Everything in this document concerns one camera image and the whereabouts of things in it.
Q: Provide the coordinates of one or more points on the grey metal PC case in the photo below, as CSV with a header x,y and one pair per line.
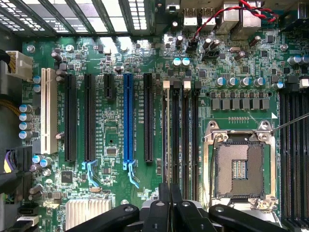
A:
x,y
7,133

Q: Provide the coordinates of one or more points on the RAM slot black latches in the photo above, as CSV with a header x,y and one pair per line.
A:
x,y
196,135
176,135
305,145
285,145

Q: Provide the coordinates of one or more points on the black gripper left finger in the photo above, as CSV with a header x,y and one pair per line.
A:
x,y
159,217

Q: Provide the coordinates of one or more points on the white power connector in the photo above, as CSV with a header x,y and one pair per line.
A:
x,y
23,65

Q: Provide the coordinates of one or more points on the silver finned chipset heatsink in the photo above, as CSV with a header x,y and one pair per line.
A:
x,y
87,212

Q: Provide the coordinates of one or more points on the blue expansion slot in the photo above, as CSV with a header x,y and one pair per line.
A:
x,y
128,116

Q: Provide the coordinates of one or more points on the black power plug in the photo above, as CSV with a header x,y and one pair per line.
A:
x,y
24,164

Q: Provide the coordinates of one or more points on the white expansion slot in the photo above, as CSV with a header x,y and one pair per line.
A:
x,y
49,111

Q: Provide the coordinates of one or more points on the green motherboard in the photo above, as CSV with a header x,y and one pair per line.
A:
x,y
112,120

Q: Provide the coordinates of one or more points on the CPU socket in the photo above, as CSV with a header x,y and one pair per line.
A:
x,y
227,157

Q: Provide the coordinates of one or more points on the short black expansion slot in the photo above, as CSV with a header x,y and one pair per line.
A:
x,y
109,84

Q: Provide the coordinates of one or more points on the RAM slot white latches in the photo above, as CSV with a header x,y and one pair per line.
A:
x,y
166,84
295,145
186,135

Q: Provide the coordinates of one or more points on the silver rear port block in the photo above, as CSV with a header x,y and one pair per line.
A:
x,y
249,23
208,20
191,18
230,19

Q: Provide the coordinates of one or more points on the silver socket cover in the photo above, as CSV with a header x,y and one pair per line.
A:
x,y
265,205

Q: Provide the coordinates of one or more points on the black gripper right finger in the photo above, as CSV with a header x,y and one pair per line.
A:
x,y
190,217

